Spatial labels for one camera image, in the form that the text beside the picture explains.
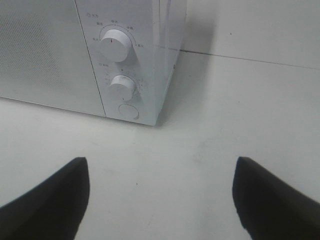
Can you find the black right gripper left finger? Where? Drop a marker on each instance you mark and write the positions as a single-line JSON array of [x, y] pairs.
[[53, 210]]

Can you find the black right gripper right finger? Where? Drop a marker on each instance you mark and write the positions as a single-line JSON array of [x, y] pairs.
[[270, 209]]

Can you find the white round door button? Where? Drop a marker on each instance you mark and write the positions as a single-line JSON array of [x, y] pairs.
[[128, 111]]

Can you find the white round knob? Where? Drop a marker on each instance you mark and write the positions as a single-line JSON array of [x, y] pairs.
[[115, 45], [122, 88]]

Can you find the white microwave door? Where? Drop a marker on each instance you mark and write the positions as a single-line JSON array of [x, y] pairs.
[[44, 58]]

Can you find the white microwave oven body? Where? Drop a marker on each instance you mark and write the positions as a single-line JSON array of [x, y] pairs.
[[156, 30]]

